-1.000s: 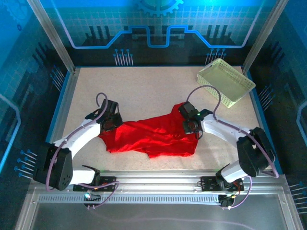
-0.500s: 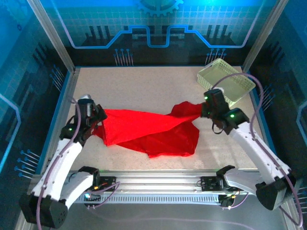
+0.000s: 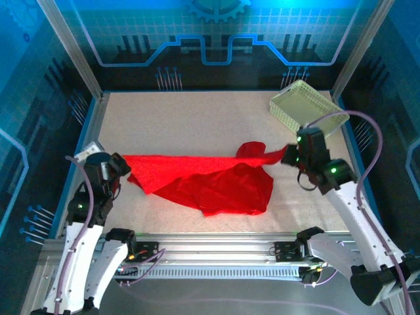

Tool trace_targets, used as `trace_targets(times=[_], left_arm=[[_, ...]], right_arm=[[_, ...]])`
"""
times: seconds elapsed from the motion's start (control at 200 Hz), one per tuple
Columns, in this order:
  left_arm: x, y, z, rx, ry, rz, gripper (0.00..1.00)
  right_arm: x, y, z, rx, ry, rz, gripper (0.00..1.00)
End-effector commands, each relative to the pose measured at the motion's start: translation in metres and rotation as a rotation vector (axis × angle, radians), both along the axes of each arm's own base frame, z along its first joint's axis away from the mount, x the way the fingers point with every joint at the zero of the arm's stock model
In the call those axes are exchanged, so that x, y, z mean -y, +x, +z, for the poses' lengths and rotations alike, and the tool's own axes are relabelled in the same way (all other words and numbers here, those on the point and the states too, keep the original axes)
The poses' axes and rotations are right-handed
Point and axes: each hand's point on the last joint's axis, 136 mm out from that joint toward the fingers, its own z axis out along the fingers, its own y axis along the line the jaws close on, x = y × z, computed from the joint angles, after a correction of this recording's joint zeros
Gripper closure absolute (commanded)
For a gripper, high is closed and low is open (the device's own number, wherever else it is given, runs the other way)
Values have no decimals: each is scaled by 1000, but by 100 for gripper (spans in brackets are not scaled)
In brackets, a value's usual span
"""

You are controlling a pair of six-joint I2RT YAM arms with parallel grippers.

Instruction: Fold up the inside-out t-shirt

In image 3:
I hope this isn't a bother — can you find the red t-shirt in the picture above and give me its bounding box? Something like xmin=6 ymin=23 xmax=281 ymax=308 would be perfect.
xmin=121 ymin=140 xmax=289 ymax=217

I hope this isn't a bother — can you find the pale green plastic basket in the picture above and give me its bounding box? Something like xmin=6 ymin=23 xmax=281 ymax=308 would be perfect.
xmin=268 ymin=79 xmax=350 ymax=137

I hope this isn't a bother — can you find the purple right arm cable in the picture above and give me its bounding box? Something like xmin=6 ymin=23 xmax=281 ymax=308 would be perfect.
xmin=304 ymin=110 xmax=413 ymax=315

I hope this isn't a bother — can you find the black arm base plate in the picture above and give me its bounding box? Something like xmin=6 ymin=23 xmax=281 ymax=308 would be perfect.
xmin=127 ymin=241 xmax=161 ymax=263
xmin=274 ymin=241 xmax=312 ymax=263

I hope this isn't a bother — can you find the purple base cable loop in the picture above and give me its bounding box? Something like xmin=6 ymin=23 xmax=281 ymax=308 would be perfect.
xmin=303 ymin=262 xmax=339 ymax=288
xmin=117 ymin=249 xmax=167 ymax=287

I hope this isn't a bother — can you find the aluminium frame post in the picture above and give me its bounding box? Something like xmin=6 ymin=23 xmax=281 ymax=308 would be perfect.
xmin=331 ymin=0 xmax=397 ymax=101
xmin=35 ymin=0 xmax=105 ymax=99

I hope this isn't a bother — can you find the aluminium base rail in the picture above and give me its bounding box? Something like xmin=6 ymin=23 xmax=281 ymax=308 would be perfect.
xmin=42 ymin=232 xmax=355 ymax=264

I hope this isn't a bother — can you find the slotted grey cable duct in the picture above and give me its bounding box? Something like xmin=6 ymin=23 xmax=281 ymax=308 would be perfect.
xmin=117 ymin=264 xmax=306 ymax=280

